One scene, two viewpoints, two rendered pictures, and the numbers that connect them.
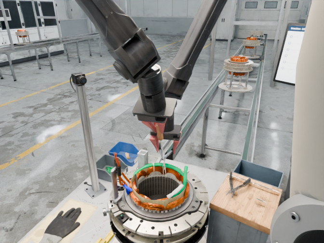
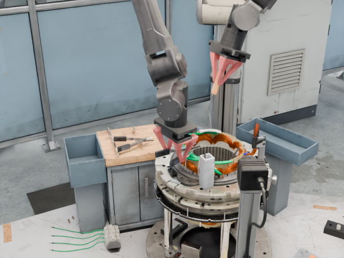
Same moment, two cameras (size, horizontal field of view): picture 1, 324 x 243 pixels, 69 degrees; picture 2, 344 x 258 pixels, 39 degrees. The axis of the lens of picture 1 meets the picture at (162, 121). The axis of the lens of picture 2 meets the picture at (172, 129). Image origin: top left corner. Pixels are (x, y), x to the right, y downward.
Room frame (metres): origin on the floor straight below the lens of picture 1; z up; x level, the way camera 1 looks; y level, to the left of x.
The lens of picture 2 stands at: (1.55, 0.67, 1.81)
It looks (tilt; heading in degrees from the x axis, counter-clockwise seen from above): 28 degrees down; 220
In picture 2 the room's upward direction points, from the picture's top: straight up
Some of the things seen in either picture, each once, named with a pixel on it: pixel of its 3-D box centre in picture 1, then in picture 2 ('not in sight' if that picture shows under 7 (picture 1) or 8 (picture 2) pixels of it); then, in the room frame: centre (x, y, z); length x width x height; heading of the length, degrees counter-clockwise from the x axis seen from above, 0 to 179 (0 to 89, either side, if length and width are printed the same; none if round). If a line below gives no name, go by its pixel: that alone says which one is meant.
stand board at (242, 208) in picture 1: (246, 198); (131, 144); (0.62, -0.29, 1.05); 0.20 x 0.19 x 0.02; 147
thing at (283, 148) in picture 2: not in sight; (272, 171); (0.29, 0.04, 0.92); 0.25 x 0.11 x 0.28; 84
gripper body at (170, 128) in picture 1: (165, 123); (175, 115); (0.73, -0.01, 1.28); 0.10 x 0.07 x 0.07; 79
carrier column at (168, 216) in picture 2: not in sight; (168, 222); (0.70, -0.06, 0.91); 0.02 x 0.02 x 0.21
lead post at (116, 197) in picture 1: (115, 186); (260, 154); (0.56, 0.14, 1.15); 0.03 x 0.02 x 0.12; 144
